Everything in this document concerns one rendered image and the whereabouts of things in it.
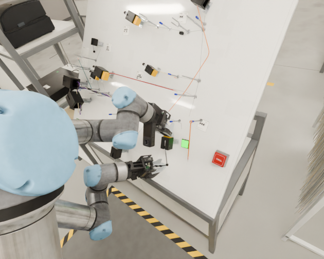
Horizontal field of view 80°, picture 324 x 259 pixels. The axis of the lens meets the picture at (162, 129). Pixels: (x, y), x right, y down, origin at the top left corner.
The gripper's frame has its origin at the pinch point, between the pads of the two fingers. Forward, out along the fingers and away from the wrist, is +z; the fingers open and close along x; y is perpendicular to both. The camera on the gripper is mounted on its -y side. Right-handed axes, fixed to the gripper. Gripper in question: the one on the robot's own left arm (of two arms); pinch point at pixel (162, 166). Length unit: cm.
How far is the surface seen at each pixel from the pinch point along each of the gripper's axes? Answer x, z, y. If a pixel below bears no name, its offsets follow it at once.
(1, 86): 231, -81, -200
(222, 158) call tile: -8.8, 13.0, 23.3
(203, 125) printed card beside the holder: 7.9, 12.2, 23.1
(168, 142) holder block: 6.9, 0.0, 10.7
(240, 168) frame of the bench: -10.2, 46.5, 6.0
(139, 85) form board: 45.6, -1.6, 7.1
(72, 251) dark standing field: -14, -21, -141
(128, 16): 67, -11, 30
